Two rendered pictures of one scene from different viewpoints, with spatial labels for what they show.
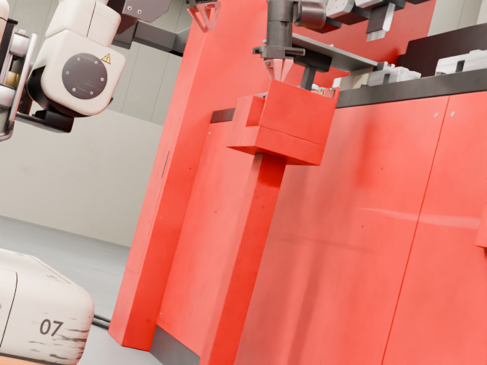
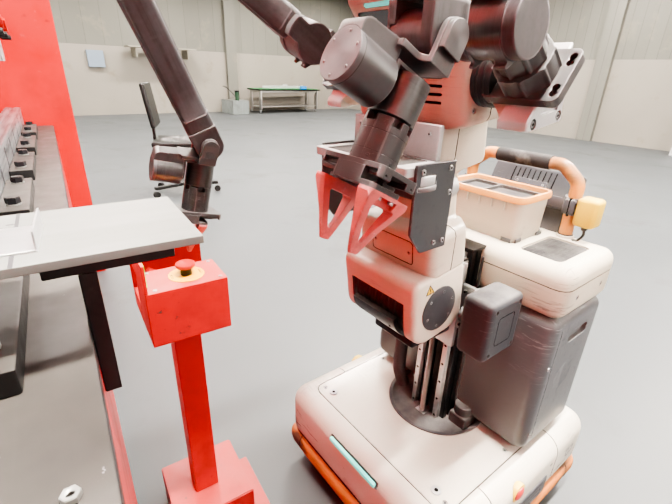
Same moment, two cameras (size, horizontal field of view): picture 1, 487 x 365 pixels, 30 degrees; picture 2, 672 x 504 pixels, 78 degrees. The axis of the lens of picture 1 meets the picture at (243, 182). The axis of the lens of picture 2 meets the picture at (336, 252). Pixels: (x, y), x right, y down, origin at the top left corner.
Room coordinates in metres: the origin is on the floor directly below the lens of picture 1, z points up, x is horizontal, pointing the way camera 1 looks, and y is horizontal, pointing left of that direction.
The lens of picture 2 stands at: (2.90, 0.08, 1.18)
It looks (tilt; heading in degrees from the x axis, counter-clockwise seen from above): 24 degrees down; 165
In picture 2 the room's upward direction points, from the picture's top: 2 degrees clockwise
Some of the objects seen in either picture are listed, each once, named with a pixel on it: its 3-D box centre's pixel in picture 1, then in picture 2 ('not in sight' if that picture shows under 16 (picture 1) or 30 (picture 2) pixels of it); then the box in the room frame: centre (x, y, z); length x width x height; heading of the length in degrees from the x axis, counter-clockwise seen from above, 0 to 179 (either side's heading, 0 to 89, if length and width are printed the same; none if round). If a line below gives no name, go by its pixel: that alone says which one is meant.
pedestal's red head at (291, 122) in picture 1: (281, 117); (177, 279); (2.04, -0.05, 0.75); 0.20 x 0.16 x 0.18; 19
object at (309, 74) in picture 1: (295, 88); (121, 308); (2.38, -0.07, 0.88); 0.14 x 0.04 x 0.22; 109
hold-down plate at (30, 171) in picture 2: not in sight; (24, 165); (1.47, -0.52, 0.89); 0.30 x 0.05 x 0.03; 19
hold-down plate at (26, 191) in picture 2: not in sight; (18, 199); (1.85, -0.39, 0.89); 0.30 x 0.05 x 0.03; 19
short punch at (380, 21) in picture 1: (379, 22); not in sight; (2.44, -0.25, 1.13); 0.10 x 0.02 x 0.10; 19
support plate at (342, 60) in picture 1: (319, 52); (66, 233); (2.39, -0.11, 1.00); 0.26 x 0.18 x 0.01; 109
